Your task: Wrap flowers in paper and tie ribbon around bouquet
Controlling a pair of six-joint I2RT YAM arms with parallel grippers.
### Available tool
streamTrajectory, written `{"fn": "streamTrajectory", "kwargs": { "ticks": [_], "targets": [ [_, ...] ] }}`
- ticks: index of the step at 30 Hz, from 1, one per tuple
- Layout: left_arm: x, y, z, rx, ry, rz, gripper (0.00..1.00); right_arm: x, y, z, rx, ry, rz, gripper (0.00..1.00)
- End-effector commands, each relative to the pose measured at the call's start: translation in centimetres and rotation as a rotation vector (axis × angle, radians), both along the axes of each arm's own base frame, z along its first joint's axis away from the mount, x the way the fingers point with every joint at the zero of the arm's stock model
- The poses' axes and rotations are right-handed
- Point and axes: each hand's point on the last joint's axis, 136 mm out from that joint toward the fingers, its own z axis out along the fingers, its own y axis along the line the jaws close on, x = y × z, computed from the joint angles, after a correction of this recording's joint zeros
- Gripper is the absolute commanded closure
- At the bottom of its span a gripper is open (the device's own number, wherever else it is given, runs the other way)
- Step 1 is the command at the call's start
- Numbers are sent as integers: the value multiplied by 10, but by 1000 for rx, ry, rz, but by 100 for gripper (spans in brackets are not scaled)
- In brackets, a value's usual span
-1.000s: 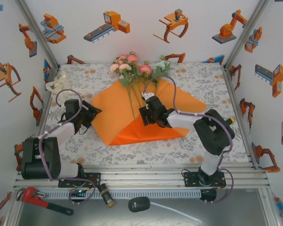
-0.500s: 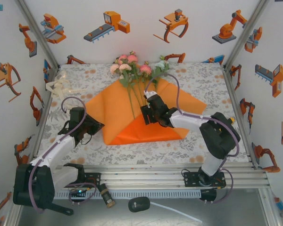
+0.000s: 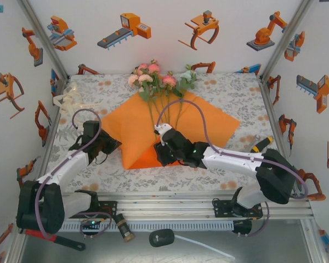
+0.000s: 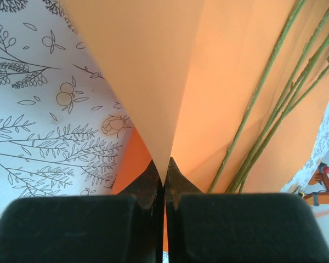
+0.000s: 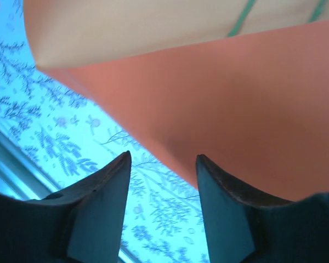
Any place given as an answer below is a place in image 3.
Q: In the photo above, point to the orange wrapping paper sheet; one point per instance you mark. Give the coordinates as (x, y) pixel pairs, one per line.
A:
(131, 128)

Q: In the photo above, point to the cream printed ribbon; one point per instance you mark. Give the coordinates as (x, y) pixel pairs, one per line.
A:
(67, 100)

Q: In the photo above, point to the mint green artificial flower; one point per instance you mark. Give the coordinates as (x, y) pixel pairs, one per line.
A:
(187, 75)

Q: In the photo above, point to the pale pink artificial flower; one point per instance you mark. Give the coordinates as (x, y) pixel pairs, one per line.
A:
(145, 79)

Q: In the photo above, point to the pink twin-bloom artificial flower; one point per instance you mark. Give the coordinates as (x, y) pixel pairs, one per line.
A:
(153, 68)

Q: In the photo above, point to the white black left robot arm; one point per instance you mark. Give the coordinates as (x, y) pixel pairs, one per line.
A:
(63, 167)

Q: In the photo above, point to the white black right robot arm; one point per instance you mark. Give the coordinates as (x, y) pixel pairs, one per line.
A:
(230, 161)

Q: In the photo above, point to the floral printed table mat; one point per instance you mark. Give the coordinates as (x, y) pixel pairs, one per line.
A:
(153, 178)

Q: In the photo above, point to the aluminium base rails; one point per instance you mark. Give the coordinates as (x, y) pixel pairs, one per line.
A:
(167, 208)

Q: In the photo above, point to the black computer mouse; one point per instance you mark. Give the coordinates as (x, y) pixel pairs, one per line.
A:
(161, 237)

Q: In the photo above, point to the small circuit board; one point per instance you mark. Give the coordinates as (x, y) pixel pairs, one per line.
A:
(91, 225)

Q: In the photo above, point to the brown bottle with black cap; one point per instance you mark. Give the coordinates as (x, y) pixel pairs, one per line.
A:
(123, 227)

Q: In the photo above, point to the white plastic strip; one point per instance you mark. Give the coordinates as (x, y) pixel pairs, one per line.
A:
(203, 245)

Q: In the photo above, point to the red pipe wrench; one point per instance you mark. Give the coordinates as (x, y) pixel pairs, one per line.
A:
(68, 242)

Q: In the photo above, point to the aluminium side rail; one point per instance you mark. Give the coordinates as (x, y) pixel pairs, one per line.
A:
(51, 131)
(272, 109)

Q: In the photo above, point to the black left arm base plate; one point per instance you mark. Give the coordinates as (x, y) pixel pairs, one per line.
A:
(111, 208)

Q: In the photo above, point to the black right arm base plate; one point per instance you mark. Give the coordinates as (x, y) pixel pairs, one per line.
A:
(222, 209)

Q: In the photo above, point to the aluminium frame post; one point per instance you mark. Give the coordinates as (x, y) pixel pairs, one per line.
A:
(285, 41)
(46, 41)

